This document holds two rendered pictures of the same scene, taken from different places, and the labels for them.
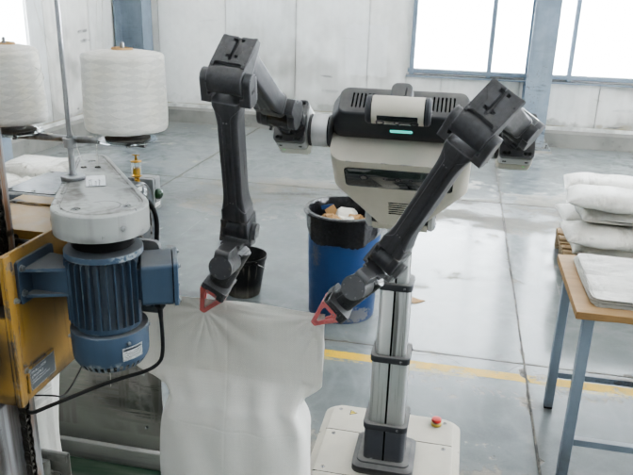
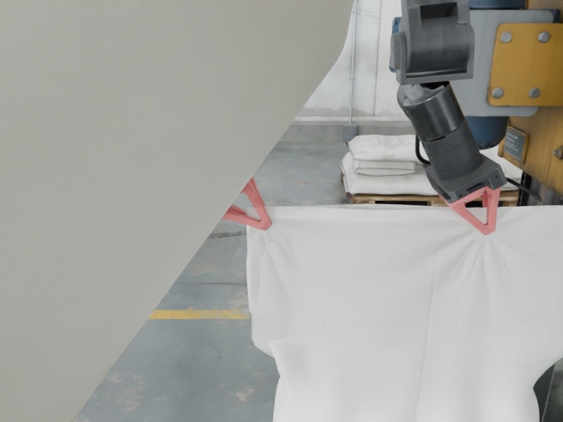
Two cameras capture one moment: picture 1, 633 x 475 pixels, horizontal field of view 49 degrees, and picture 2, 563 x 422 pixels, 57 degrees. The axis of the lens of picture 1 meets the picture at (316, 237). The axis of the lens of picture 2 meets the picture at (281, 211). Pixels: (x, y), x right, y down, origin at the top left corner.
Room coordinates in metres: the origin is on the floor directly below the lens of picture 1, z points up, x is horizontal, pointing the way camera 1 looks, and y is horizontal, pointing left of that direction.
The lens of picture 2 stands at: (2.11, -0.10, 1.31)
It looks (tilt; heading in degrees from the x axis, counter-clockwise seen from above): 21 degrees down; 169
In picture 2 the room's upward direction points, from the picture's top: straight up
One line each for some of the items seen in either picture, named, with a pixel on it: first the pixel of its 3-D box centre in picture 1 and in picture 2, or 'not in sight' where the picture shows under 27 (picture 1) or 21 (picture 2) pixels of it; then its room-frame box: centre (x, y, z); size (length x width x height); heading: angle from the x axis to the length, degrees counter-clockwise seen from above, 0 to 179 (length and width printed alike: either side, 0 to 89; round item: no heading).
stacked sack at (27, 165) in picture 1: (48, 170); not in sight; (4.83, 1.95, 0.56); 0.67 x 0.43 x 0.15; 78
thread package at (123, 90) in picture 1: (124, 91); not in sight; (1.39, 0.39, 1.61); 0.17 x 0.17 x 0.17
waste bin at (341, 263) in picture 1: (343, 259); not in sight; (3.80, -0.16, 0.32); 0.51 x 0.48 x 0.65; 168
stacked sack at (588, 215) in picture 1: (606, 207); not in sight; (4.66, -2.03, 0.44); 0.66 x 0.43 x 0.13; 168
